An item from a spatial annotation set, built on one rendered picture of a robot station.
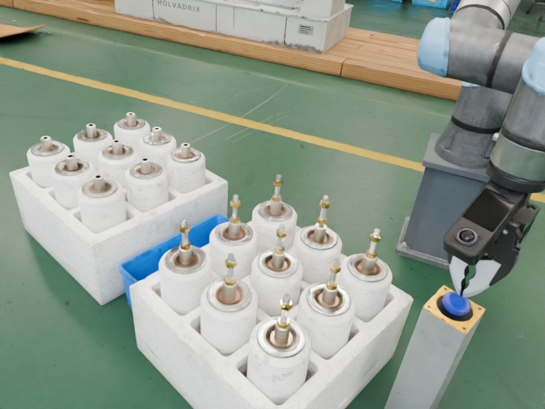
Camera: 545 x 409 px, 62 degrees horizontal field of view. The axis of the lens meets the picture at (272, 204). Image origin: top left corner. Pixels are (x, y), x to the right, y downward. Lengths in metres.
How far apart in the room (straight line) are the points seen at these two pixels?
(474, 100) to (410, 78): 1.45
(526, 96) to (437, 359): 0.41
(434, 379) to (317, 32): 2.21
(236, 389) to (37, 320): 0.55
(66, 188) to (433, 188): 0.88
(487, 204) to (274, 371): 0.37
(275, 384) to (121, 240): 0.50
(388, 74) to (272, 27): 0.72
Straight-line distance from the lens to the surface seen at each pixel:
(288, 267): 0.83
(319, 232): 0.89
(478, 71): 0.69
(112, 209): 1.04
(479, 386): 1.10
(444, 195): 1.23
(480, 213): 0.61
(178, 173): 1.14
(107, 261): 1.06
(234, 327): 0.76
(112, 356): 1.04
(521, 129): 0.59
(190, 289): 0.83
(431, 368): 0.80
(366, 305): 0.87
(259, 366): 0.72
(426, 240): 1.31
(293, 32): 2.78
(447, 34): 0.69
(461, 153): 1.19
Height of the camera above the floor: 0.81
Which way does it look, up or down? 34 degrees down
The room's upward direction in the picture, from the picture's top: 6 degrees clockwise
